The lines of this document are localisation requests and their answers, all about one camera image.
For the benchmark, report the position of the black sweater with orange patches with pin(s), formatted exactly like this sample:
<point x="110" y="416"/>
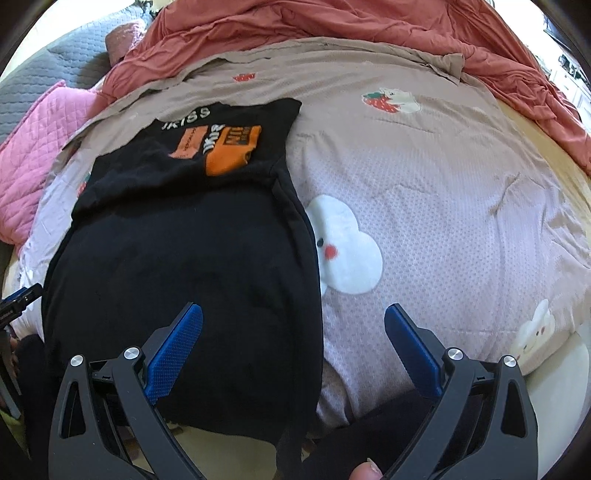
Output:
<point x="184" y="254"/>

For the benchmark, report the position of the grey quilted blanket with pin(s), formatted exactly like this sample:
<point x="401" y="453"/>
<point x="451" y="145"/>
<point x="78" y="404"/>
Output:
<point x="69" y="60"/>

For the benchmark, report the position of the pink quilted blanket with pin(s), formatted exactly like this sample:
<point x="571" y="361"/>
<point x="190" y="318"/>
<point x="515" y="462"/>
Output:
<point x="37" y="152"/>

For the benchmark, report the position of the person's right hand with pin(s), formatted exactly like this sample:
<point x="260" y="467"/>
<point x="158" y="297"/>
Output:
<point x="365" y="470"/>

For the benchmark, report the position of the white furniture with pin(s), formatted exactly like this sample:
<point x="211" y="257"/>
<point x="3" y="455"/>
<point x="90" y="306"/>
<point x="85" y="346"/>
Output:
<point x="572" y="78"/>

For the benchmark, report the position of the cream bed sheet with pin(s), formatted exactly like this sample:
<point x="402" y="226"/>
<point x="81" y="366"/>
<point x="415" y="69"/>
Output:
<point x="563" y="184"/>

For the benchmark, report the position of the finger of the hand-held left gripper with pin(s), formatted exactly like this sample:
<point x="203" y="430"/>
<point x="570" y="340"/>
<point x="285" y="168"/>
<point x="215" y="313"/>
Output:
<point x="21" y="295"/>

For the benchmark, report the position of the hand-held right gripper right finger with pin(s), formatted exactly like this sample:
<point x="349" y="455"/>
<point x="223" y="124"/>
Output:
<point x="413" y="350"/>

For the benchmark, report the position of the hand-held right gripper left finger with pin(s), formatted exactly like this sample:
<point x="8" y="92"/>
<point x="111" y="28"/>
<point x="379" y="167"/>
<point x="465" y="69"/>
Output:
<point x="178" y="350"/>

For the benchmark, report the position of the person's leg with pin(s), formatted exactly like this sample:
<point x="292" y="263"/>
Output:
<point x="32" y="392"/>
<point x="351" y="438"/>

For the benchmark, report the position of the mauve pillow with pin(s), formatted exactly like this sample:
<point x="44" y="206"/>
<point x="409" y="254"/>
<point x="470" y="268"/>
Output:
<point x="127" y="39"/>

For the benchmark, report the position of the printed blanket with cloud figures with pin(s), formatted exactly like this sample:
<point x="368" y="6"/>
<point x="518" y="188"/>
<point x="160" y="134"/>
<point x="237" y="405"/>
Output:
<point x="438" y="207"/>

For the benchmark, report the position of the salmon duvet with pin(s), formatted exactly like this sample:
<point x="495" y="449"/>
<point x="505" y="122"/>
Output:
<point x="323" y="23"/>

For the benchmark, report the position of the person's right leg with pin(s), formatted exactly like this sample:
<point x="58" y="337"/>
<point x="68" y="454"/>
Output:
<point x="351" y="438"/>

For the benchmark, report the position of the dark monitor screen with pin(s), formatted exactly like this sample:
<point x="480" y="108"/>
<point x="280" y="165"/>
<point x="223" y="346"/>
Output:
<point x="555" y="32"/>

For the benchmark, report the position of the person's left leg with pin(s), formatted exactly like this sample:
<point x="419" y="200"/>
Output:
<point x="32" y="392"/>

